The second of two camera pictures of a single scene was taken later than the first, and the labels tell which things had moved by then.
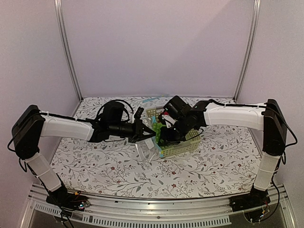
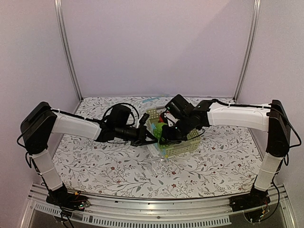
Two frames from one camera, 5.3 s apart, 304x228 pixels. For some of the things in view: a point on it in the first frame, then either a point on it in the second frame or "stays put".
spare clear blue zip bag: (163, 95) stays put
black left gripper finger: (146, 128) to (149, 135)
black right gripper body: (175, 136) stays put
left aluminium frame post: (57, 6) stays put
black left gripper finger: (144, 139) to (139, 143)
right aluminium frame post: (256, 12) stays put
